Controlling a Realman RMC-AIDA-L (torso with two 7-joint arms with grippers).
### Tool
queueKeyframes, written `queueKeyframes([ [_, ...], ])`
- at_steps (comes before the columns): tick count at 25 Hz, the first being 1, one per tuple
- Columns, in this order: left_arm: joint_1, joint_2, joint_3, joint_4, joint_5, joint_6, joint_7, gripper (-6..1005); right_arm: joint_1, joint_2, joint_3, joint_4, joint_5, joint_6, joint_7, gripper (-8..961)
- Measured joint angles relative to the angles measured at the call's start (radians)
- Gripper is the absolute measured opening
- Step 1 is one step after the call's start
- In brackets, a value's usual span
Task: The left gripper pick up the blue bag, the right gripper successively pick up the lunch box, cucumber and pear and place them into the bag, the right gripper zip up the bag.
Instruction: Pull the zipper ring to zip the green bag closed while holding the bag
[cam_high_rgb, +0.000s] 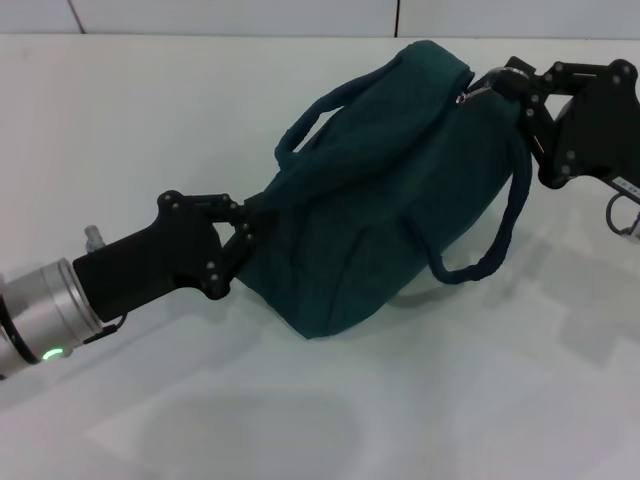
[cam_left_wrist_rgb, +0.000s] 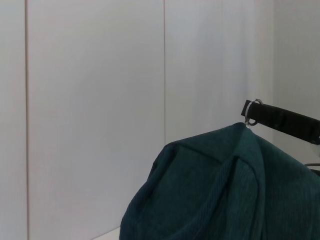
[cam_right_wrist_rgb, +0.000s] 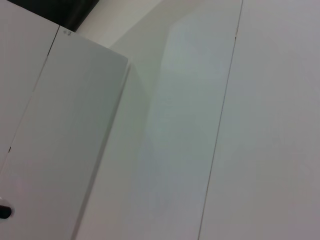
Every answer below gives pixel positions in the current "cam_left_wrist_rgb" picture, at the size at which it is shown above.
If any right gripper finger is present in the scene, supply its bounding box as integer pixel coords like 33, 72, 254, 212
240, 99, 320, 146

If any silver zipper pull ring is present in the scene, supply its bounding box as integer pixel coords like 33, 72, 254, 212
244, 98, 263, 128

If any teal fabric zipper bag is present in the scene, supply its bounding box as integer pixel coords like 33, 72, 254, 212
118, 121, 320, 240

